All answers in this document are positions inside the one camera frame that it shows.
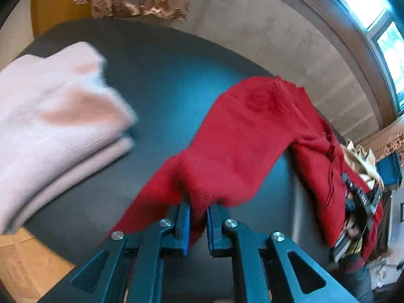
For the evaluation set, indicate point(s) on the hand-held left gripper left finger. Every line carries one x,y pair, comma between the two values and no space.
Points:
187,233

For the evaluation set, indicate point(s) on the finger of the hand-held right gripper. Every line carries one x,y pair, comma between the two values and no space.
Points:
348,183

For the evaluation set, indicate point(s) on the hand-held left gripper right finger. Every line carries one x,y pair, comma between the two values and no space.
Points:
210,233

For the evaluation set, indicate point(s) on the red knitted sweater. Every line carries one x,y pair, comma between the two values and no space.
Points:
246,139

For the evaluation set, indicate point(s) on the beige crumpled cloth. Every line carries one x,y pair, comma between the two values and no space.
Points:
363,161

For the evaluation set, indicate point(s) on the blue container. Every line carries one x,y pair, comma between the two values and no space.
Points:
389,170

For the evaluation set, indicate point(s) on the folded pale pink sweater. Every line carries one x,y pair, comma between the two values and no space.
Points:
47,151

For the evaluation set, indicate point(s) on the orange wooden panel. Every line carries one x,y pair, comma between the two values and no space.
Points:
60,3

